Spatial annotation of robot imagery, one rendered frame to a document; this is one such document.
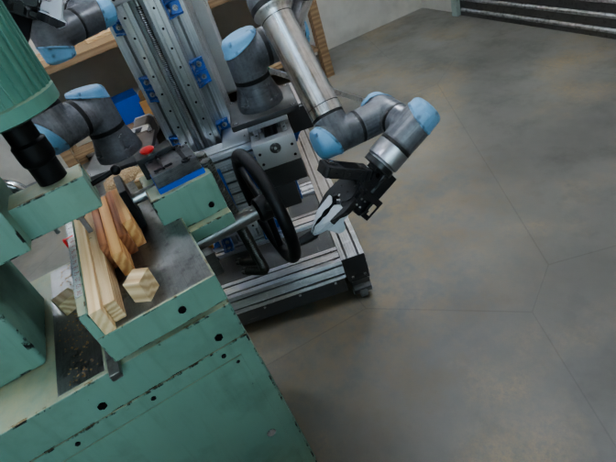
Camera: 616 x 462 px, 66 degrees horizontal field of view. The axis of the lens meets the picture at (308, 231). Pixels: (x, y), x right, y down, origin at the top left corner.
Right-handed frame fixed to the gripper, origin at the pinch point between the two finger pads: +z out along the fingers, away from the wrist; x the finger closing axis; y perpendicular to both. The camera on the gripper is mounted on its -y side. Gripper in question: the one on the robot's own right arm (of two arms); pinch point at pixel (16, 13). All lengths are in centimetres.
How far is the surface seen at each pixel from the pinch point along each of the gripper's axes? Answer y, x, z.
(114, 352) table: -43, 20, 38
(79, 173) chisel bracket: -22.1, 12.9, 14.5
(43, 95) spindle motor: -9.2, 5.2, 18.0
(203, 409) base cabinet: -61, 42, 35
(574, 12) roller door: 102, 302, -126
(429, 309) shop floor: -55, 139, 0
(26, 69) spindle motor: -5.9, 2.3, 18.0
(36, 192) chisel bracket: -27.2, 6.8, 14.1
